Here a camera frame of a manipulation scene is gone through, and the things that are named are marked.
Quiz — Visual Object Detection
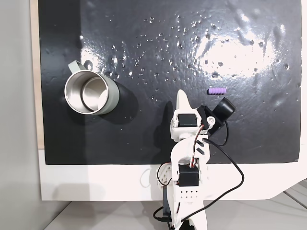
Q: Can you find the purple ribbed pen grip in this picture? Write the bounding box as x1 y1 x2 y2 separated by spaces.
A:
207 87 227 95

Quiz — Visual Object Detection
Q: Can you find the black glossy table mat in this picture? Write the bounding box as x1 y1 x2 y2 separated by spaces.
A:
38 0 302 165

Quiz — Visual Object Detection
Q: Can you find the steel mug grey-green outside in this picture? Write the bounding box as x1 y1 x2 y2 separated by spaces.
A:
64 60 120 115

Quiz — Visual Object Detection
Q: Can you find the black table clamp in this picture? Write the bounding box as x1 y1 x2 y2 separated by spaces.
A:
162 186 173 223

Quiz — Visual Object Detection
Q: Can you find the tan board under mat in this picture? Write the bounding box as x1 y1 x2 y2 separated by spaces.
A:
29 0 44 150

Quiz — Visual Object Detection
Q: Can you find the red white black servo wire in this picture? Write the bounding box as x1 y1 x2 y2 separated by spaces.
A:
189 124 209 169

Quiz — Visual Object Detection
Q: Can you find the black camera with mount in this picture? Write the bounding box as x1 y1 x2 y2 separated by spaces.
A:
196 97 237 138

